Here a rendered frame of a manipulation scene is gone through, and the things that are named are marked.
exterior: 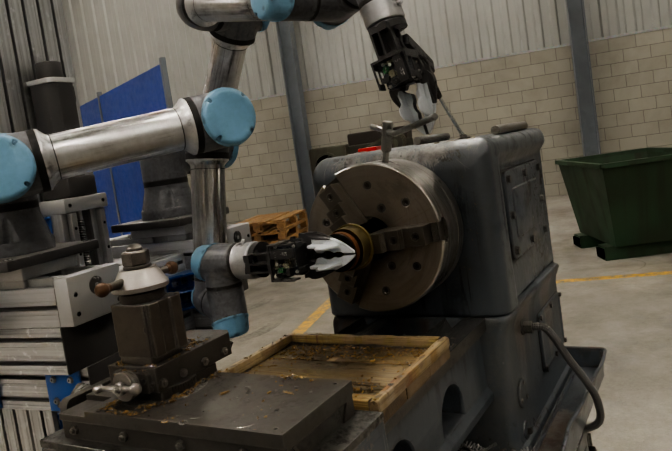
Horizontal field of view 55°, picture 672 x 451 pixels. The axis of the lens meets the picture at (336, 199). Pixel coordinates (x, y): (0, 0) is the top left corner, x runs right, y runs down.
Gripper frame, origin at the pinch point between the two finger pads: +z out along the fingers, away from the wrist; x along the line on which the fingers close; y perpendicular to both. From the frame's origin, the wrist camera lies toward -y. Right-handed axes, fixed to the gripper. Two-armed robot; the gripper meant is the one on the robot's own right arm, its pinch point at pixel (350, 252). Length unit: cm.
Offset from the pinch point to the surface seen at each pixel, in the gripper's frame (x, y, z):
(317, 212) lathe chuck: 6.5, -14.9, -15.4
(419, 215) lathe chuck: 4.1, -14.9, 8.3
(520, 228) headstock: -6, -52, 18
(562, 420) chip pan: -54, -53, 22
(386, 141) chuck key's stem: 19.5, -18.3, 1.7
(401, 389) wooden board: -18.9, 16.0, 14.8
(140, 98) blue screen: 99, -378, -436
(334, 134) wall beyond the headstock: 48, -917, -528
